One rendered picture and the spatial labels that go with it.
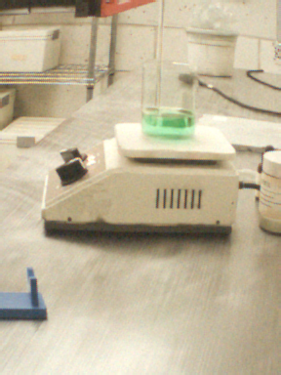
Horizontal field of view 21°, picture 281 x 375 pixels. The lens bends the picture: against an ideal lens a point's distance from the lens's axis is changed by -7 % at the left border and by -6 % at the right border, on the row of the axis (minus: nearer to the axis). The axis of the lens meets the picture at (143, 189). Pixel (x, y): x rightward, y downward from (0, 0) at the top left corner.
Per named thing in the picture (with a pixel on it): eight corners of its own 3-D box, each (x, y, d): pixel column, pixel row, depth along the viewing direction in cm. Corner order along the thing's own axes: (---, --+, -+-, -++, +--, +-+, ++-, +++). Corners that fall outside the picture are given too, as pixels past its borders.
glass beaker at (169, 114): (139, 132, 89) (142, 60, 86) (197, 136, 89) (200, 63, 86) (135, 147, 82) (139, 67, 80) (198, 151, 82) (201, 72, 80)
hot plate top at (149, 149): (118, 157, 80) (118, 148, 80) (113, 130, 92) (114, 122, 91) (237, 161, 81) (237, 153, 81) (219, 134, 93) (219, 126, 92)
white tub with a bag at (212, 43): (207, 67, 205) (208, -3, 198) (249, 77, 195) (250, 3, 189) (171, 69, 195) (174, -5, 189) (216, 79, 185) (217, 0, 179)
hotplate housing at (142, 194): (41, 232, 81) (41, 156, 79) (46, 193, 94) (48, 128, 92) (254, 236, 83) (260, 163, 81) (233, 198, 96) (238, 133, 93)
